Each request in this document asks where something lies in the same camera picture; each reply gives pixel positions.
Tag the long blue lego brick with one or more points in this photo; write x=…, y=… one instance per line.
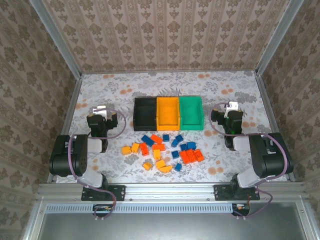
x=147, y=140

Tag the yellow sloped lego brick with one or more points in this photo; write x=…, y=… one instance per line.
x=160, y=163
x=166, y=169

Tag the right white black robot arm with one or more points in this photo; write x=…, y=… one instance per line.
x=272, y=160

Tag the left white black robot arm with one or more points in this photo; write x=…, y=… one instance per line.
x=65, y=155

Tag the green plastic bin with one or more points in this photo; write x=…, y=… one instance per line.
x=191, y=112

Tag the black plastic bin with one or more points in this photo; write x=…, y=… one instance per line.
x=145, y=112

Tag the orange plastic bin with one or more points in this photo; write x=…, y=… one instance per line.
x=168, y=112

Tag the grey metal panel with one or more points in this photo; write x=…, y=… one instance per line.
x=170, y=227

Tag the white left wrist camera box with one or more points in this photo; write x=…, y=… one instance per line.
x=100, y=111

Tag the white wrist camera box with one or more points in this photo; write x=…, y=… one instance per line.
x=233, y=106
x=100, y=111

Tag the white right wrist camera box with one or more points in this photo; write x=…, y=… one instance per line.
x=233, y=106

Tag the aluminium side rail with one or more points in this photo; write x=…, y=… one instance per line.
x=271, y=112
x=67, y=125

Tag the thin aluminium back rail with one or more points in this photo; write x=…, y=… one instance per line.
x=170, y=71

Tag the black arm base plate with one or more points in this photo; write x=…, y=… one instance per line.
x=117, y=192
x=221, y=192

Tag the long aluminium base rail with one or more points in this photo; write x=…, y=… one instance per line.
x=170, y=191

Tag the aluminium frame post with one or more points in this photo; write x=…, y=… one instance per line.
x=56, y=37
x=278, y=37

